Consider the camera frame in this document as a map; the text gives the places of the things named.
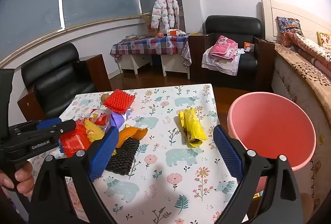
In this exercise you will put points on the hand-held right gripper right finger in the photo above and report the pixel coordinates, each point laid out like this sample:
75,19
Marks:
227,151

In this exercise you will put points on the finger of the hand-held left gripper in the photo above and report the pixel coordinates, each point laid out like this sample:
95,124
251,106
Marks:
49,123
64,127

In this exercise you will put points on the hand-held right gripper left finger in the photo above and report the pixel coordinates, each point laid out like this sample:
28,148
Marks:
103,151

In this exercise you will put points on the red snack wrapper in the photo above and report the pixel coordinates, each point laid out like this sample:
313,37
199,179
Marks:
75,142

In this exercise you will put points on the black foam fruit net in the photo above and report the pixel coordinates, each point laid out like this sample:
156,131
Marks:
124,156

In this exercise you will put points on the yellow crinkled wrapper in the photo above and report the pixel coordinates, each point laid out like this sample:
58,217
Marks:
94,132

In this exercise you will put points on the orange peel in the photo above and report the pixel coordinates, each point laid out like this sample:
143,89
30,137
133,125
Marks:
129,133

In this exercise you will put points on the purple wrapper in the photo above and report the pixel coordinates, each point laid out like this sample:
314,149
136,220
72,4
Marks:
117,119

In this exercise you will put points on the yellow plastic bag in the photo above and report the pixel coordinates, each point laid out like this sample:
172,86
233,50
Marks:
192,128

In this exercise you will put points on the pink plastic bucket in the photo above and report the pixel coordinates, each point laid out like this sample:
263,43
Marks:
271,131

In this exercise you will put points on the red foam fruit net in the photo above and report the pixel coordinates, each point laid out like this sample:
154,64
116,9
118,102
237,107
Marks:
120,101

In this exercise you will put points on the person's left hand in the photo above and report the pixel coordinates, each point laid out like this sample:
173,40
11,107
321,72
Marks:
24,182

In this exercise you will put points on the black leather armchair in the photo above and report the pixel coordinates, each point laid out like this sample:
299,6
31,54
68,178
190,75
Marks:
230,25
57,79

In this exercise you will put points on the walnut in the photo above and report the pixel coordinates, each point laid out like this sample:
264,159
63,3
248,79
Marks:
104,97

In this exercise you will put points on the yellow box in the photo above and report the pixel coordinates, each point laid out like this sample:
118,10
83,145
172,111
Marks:
258,194

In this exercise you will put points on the floral tablecloth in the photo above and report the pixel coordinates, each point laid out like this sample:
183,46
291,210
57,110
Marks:
165,175

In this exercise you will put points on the white patterned cloth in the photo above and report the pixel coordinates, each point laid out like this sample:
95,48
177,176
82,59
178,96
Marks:
219,66

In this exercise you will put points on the white side table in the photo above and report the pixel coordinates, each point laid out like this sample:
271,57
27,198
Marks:
175,66

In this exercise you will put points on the bed with brown leaf blanket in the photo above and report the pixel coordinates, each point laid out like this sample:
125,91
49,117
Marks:
305,84

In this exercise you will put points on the pink folded blanket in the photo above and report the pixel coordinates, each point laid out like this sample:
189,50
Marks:
223,47

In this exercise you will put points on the hanging patterned cloth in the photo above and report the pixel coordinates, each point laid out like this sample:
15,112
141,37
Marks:
186,54

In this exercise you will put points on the small orange box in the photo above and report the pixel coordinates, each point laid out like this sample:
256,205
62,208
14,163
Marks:
248,47

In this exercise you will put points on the checked tablecloth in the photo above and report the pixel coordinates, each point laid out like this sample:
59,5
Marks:
147,45

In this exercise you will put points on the orange and white packet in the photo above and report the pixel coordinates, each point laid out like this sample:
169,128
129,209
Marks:
172,32

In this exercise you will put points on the wicker basket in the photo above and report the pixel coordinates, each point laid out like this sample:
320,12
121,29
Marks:
148,23

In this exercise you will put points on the folded dotted quilt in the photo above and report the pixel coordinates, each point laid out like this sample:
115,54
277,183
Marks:
313,49

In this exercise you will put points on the colourful printed pillow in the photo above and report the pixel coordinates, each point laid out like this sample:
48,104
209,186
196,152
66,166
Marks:
289,30

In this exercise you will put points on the yellow floral pillow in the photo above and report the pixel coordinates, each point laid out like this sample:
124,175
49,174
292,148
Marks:
325,39

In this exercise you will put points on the pastel puffer jacket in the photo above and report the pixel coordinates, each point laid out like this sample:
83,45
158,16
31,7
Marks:
164,9

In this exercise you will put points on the white bed headboard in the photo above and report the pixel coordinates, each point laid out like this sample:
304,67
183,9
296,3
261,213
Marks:
297,12

